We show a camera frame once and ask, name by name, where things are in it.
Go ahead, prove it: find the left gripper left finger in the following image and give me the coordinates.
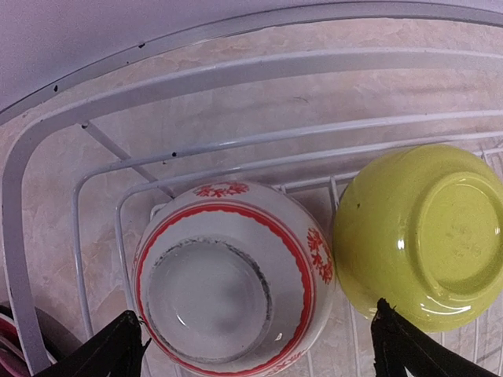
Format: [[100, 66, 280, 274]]
[[38, 310, 150, 377]]

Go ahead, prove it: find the lime green bowl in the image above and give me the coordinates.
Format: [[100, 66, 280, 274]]
[[332, 145, 502, 332]]

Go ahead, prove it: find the pink polka dot plate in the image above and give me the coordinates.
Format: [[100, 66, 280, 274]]
[[1, 314, 31, 376]]

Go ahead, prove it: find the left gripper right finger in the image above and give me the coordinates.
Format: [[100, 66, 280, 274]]
[[371, 298, 494, 377]]

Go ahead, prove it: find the dark red black plate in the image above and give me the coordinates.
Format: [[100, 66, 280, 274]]
[[1, 302, 83, 361]]

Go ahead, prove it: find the white wire dish rack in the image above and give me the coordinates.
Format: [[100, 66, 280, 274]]
[[1, 1, 502, 375]]

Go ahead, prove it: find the white red patterned bowl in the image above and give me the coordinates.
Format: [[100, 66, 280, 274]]
[[130, 181, 335, 376]]

